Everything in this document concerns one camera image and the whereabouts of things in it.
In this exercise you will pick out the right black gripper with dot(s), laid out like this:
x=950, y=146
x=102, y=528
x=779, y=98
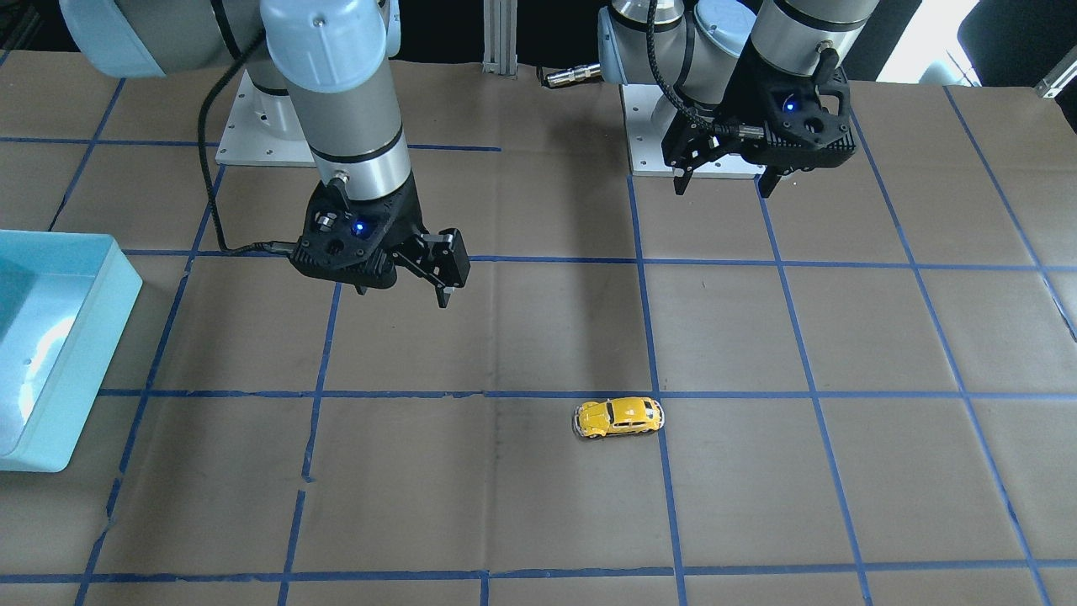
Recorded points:
x=405, y=220

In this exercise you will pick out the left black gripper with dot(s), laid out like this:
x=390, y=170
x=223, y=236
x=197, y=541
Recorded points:
x=730, y=99

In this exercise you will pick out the yellow beetle toy car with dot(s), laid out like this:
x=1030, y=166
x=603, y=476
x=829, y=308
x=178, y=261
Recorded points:
x=618, y=417

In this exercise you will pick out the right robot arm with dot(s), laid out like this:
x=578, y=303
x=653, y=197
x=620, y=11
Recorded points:
x=331, y=59

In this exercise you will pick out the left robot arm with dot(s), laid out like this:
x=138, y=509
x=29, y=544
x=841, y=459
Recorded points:
x=695, y=46

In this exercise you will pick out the light blue plastic bin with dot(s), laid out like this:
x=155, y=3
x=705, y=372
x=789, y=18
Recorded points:
x=65, y=301

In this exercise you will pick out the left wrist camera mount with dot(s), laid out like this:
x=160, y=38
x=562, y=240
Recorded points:
x=806, y=122

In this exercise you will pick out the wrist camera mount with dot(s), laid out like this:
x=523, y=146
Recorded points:
x=346, y=240
x=806, y=122

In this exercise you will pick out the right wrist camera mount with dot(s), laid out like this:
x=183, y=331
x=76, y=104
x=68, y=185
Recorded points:
x=346, y=240

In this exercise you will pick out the aluminium frame post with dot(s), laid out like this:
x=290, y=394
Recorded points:
x=499, y=23

